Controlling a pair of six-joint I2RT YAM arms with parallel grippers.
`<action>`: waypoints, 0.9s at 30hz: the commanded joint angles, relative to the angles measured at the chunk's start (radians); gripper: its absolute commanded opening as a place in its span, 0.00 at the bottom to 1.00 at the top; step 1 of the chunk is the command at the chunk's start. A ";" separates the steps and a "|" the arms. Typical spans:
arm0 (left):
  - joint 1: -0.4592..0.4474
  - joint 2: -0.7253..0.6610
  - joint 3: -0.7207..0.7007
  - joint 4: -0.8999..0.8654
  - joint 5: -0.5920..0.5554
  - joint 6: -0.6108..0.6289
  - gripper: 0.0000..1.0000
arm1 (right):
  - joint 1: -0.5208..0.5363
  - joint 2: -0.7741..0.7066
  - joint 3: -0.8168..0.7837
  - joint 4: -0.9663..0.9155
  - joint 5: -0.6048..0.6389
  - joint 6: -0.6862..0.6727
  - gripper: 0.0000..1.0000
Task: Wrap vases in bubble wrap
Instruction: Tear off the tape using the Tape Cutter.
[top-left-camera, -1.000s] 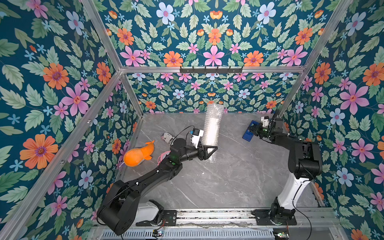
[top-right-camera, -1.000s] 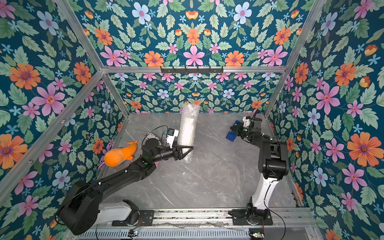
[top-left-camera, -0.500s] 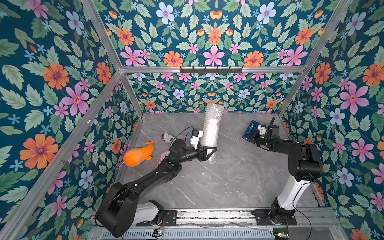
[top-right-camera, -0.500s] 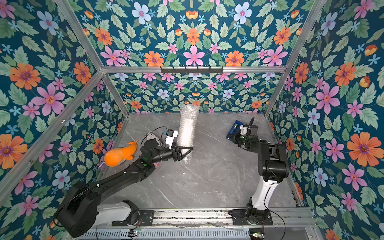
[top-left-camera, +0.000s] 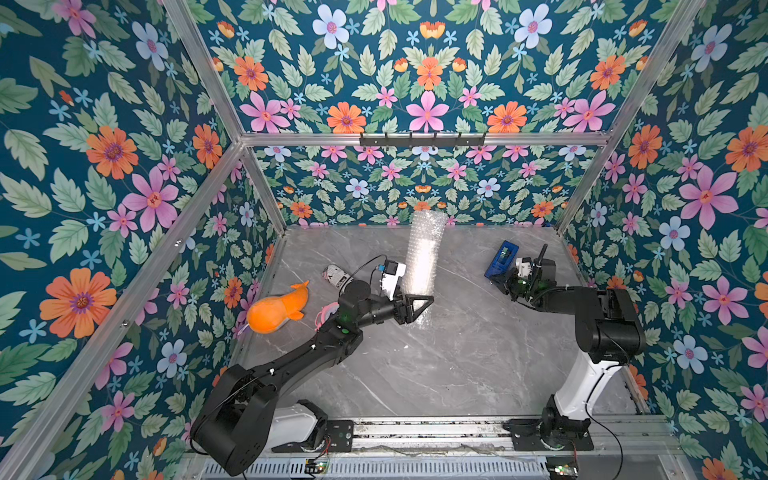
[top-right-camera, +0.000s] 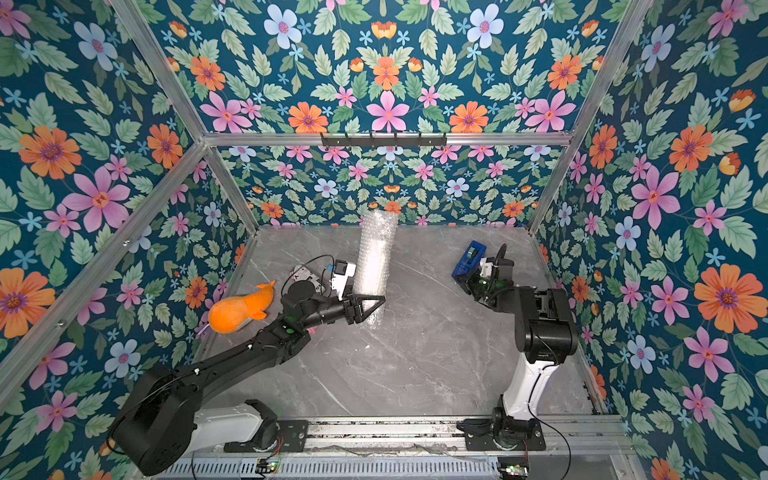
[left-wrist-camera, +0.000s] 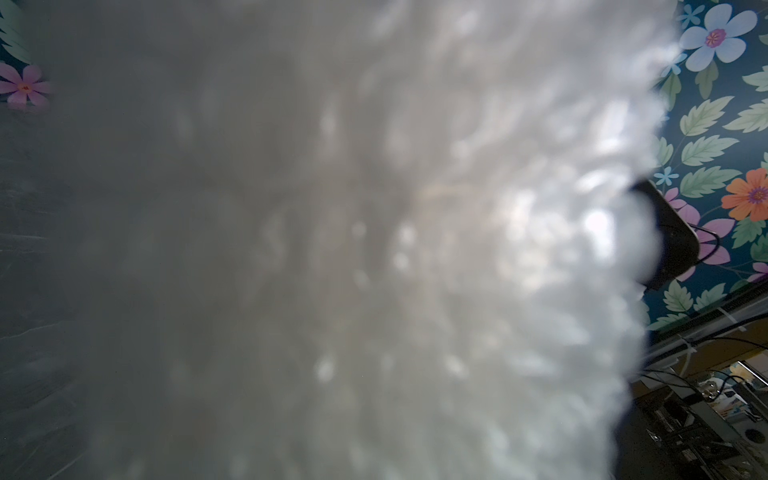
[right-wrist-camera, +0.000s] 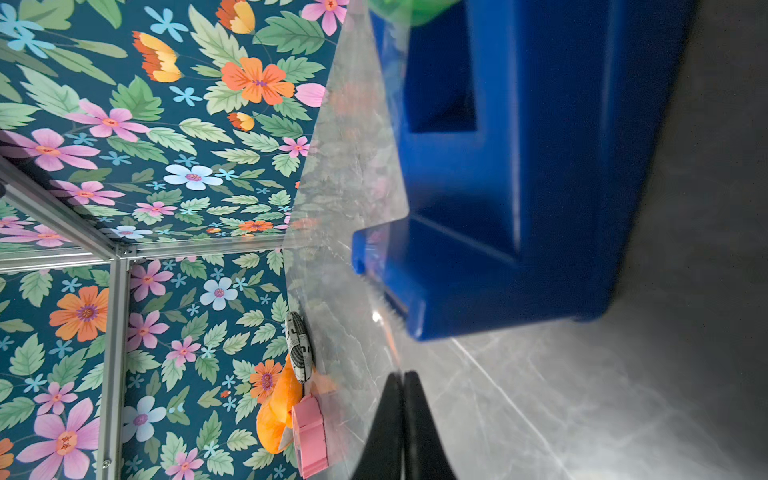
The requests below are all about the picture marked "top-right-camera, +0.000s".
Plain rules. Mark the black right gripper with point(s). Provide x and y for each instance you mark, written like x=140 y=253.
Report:
x=475 y=282

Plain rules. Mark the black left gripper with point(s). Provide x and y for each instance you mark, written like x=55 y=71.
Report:
x=351 y=313

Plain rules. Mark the clear bubble wrap sheet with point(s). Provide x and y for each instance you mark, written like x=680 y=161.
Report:
x=376 y=243

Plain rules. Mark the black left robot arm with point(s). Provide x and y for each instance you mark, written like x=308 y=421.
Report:
x=167 y=415

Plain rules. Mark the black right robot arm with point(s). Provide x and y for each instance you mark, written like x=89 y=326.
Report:
x=545 y=336

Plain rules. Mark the blue rectangular box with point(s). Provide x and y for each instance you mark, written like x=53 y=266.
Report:
x=469 y=260

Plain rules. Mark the newspaper print wrapped vase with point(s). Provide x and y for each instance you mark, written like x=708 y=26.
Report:
x=304 y=273

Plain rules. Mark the orange plush whale toy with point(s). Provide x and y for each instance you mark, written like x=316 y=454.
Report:
x=233 y=313

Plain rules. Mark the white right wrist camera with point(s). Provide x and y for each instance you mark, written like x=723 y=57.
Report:
x=489 y=268

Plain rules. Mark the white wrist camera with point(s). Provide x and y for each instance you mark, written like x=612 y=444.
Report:
x=489 y=268
x=342 y=275

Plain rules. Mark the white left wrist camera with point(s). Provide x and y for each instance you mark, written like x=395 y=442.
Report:
x=342 y=275

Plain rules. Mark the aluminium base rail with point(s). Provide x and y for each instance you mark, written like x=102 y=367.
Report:
x=449 y=436

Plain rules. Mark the black hook rail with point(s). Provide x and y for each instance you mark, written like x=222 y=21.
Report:
x=370 y=140

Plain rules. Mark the white perforated cable tray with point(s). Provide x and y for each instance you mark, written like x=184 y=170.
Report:
x=318 y=467

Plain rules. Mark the aluminium frame struts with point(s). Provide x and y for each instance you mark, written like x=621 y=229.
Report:
x=128 y=195

